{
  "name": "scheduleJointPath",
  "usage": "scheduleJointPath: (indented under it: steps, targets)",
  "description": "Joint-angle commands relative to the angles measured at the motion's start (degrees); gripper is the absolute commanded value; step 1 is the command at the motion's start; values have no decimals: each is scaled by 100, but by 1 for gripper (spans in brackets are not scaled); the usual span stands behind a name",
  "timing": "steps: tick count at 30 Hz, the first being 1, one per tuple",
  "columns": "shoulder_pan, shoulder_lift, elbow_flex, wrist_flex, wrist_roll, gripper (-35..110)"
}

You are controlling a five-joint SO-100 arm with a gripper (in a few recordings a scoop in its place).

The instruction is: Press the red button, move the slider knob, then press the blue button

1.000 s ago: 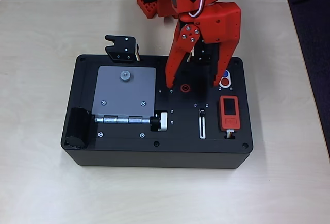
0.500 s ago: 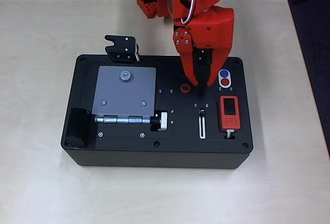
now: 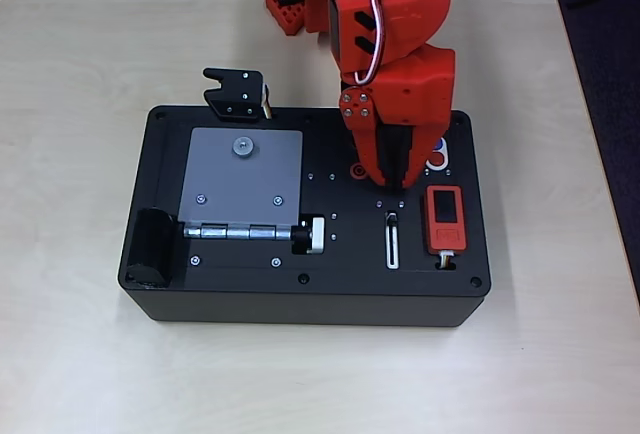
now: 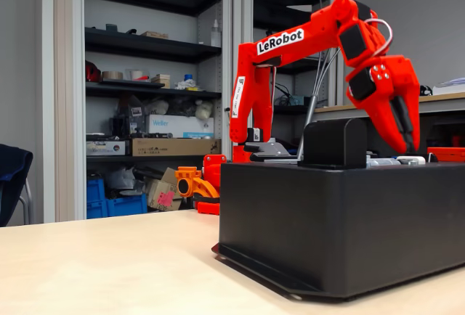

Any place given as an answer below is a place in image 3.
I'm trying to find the grey round door knob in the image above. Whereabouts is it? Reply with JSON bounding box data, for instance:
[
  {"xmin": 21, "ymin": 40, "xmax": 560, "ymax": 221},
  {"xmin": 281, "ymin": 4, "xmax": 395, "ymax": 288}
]
[{"xmin": 231, "ymin": 134, "xmax": 256, "ymax": 159}]

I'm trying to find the white black probe plug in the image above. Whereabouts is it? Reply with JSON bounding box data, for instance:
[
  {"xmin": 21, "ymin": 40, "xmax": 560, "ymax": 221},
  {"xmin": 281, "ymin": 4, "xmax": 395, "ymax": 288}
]
[{"xmin": 291, "ymin": 214, "xmax": 326, "ymax": 255}]

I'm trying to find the white slider track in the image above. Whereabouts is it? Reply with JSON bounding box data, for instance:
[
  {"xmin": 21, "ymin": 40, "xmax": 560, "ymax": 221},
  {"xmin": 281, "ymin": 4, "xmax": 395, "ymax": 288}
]
[{"xmin": 385, "ymin": 210, "xmax": 402, "ymax": 270}]

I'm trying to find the silver door hinge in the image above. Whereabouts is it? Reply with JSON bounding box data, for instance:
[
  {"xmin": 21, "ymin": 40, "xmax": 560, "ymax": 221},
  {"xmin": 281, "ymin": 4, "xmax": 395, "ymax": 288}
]
[{"xmin": 182, "ymin": 222, "xmax": 294, "ymax": 241}]

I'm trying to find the white red servo cable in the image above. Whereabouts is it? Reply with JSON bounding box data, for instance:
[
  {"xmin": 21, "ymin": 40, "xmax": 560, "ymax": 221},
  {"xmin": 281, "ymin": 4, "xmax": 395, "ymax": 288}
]
[{"xmin": 352, "ymin": 0, "xmax": 389, "ymax": 86}]

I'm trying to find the black task board box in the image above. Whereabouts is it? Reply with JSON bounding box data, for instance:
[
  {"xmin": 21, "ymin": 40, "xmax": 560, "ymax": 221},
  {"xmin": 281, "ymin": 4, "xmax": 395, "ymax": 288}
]
[{"xmin": 117, "ymin": 103, "xmax": 490, "ymax": 328}]

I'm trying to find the red display module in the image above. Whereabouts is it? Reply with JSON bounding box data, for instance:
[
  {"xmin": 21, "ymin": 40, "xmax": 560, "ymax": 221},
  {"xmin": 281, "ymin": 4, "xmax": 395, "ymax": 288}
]
[{"xmin": 423, "ymin": 184, "xmax": 470, "ymax": 254}]

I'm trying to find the grey hinged door plate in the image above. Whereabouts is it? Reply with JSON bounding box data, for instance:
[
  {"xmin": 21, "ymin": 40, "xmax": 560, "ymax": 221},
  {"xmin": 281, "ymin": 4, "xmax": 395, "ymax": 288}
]
[{"xmin": 178, "ymin": 127, "xmax": 305, "ymax": 228}]

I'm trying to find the black cable hook bracket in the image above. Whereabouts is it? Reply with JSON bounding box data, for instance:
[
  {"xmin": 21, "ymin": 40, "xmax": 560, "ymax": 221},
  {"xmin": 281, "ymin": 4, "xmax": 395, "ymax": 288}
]
[{"xmin": 202, "ymin": 67, "xmax": 266, "ymax": 123}]

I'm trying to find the black rounded probe holder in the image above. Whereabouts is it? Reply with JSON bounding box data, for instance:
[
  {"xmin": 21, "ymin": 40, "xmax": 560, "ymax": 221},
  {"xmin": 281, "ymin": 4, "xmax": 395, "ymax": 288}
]
[{"xmin": 123, "ymin": 207, "xmax": 176, "ymax": 289}]

